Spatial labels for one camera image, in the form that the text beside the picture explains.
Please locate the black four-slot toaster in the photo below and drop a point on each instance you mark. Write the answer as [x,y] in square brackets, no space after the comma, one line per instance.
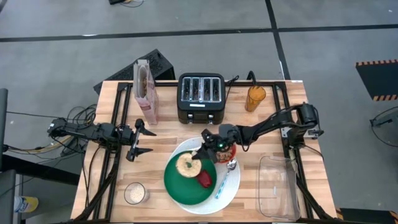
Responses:
[200,107]

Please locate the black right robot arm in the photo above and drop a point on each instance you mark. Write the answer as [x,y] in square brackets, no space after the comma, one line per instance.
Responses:
[273,119]

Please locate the amber drinking glass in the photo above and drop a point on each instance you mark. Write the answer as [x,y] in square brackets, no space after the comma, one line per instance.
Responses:
[254,99]

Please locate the green plate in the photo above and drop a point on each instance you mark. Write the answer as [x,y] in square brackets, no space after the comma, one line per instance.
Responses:
[183,189]

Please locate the clear plastic container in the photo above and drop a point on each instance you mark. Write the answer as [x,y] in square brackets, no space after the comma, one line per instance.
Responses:
[276,186]

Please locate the cereal pieces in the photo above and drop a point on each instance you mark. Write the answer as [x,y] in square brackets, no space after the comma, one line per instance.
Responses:
[224,155]

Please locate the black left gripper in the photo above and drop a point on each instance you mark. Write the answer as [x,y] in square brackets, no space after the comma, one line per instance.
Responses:
[126,135]

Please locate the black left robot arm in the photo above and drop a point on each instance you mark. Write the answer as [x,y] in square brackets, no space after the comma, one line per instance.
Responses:
[93,130]

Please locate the pink cereal box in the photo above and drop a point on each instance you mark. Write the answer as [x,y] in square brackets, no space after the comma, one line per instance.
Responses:
[146,102]

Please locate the black hazard-striped floor mat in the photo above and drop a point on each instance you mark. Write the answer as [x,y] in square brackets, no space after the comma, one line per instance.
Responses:
[379,79]

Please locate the red strawberry toy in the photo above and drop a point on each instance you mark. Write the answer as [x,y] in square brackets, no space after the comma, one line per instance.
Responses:
[204,180]

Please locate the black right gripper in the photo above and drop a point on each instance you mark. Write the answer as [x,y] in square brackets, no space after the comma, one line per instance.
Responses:
[217,141]

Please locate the white woven round placemat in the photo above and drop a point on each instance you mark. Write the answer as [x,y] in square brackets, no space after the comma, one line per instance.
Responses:
[230,189]

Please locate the clear glass with grains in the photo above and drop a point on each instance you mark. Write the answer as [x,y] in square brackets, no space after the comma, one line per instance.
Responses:
[136,193]

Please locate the orange bowl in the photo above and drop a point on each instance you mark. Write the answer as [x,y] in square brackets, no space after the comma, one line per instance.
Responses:
[234,152]

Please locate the bagel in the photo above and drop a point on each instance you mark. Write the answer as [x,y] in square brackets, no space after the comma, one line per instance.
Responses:
[183,170]

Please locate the yellow and white item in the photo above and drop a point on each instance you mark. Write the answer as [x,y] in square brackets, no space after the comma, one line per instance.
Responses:
[26,203]

